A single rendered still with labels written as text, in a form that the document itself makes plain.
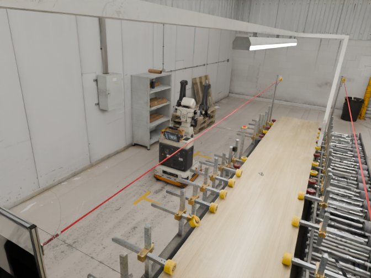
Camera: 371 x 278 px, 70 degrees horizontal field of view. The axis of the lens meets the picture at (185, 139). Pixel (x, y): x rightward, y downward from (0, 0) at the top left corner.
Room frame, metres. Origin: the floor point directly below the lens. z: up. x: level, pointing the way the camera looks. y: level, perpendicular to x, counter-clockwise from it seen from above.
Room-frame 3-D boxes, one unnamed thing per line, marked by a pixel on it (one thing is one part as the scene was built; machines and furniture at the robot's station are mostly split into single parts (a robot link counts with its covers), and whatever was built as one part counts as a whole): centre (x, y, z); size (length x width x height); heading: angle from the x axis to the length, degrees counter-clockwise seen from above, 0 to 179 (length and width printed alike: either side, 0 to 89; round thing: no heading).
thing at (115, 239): (1.41, 0.28, 0.95); 0.50 x 0.04 x 0.04; 63
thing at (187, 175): (4.09, 0.09, 0.16); 0.67 x 0.64 x 0.25; 152
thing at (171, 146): (4.01, 0.13, 0.59); 0.55 x 0.34 x 0.83; 62
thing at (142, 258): (1.41, 0.24, 0.95); 0.14 x 0.06 x 0.05; 153
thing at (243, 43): (2.85, -0.87, 2.34); 2.40 x 0.12 x 0.08; 153
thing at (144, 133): (5.65, 0.77, 0.78); 0.90 x 0.45 x 1.55; 153
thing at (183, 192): (1.88, 0.00, 0.93); 0.04 x 0.04 x 0.48; 63
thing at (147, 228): (1.43, 0.23, 0.92); 0.04 x 0.04 x 0.48; 63
